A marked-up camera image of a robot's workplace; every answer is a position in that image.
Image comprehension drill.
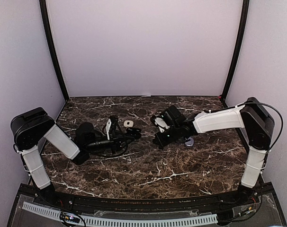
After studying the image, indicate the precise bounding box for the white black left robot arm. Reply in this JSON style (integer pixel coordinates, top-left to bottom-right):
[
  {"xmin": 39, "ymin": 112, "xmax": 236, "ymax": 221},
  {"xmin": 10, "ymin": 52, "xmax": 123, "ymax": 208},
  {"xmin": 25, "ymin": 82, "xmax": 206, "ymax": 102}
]
[{"xmin": 10, "ymin": 107, "xmax": 141, "ymax": 206}]

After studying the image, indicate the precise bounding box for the grey slotted cable duct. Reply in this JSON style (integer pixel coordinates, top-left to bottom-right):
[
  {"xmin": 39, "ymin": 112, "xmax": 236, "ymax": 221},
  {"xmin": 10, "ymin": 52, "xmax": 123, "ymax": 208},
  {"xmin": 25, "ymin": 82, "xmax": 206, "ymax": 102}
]
[{"xmin": 21, "ymin": 202, "xmax": 218, "ymax": 227}]

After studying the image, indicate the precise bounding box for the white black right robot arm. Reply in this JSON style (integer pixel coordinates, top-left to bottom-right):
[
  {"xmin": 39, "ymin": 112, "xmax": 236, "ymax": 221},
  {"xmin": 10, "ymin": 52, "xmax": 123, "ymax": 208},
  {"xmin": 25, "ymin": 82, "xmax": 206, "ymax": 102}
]
[{"xmin": 150, "ymin": 97, "xmax": 284, "ymax": 205}]

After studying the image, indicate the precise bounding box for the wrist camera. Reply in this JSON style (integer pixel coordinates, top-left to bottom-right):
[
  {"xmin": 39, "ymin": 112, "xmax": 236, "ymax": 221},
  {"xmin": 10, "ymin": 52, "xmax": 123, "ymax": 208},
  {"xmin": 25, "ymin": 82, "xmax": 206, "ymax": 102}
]
[
  {"xmin": 105, "ymin": 115, "xmax": 118, "ymax": 140},
  {"xmin": 150, "ymin": 115, "xmax": 170, "ymax": 133}
]

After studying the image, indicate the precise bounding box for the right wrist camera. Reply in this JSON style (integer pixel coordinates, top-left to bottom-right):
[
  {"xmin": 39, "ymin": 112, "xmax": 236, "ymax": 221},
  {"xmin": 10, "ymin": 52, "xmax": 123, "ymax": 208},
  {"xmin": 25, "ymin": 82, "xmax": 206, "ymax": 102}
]
[{"xmin": 150, "ymin": 115, "xmax": 170, "ymax": 133}]

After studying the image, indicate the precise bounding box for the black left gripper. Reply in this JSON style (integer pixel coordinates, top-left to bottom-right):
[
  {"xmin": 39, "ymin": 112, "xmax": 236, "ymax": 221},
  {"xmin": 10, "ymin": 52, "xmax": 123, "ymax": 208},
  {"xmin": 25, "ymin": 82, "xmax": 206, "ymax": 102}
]
[{"xmin": 85, "ymin": 130, "xmax": 134, "ymax": 154}]

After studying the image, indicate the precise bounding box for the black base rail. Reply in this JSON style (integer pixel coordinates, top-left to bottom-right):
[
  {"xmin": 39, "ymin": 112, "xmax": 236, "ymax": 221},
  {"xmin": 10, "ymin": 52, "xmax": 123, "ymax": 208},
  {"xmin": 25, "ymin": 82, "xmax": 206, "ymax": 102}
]
[{"xmin": 44, "ymin": 187, "xmax": 262, "ymax": 212}]

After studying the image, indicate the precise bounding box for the purple earbud charging case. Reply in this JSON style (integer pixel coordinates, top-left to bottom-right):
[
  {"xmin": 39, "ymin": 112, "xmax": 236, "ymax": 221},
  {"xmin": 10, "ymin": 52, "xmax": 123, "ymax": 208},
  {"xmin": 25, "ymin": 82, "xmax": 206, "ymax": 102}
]
[{"xmin": 184, "ymin": 137, "xmax": 194, "ymax": 148}]

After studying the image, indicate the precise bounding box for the black frame post right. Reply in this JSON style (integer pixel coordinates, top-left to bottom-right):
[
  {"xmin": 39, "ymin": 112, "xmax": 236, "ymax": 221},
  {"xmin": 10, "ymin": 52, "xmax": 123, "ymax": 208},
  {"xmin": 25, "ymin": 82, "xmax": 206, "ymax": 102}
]
[{"xmin": 220, "ymin": 0, "xmax": 250, "ymax": 103}]

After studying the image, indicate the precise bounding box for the black frame post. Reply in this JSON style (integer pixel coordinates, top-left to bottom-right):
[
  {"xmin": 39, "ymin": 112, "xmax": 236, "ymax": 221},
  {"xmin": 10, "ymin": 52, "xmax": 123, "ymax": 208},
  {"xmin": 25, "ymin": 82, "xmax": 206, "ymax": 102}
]
[
  {"xmin": 39, "ymin": 0, "xmax": 70, "ymax": 102},
  {"xmin": 220, "ymin": 0, "xmax": 250, "ymax": 103}
]

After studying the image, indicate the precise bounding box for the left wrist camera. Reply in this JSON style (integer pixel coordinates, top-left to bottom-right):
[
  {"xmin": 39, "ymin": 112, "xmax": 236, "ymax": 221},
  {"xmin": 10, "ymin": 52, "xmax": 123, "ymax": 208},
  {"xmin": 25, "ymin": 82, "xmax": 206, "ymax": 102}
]
[{"xmin": 105, "ymin": 115, "xmax": 118, "ymax": 140}]

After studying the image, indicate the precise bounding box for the black frame post left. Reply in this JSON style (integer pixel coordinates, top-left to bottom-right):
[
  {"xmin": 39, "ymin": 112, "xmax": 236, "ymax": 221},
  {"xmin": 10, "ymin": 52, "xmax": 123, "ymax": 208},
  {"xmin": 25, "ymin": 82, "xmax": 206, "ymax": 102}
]
[{"xmin": 39, "ymin": 0, "xmax": 70, "ymax": 102}]

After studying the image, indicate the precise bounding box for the white earbud charging case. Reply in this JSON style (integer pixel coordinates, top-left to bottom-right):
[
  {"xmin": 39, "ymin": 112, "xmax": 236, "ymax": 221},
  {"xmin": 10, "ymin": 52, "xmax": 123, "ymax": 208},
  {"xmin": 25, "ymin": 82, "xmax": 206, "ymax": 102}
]
[{"xmin": 124, "ymin": 120, "xmax": 134, "ymax": 128}]

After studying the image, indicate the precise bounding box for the black earbud charging case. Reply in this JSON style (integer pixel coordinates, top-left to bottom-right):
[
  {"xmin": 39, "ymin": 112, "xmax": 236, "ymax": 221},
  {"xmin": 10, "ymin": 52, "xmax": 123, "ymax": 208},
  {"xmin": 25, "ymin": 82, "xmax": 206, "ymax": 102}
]
[{"xmin": 126, "ymin": 127, "xmax": 142, "ymax": 140}]

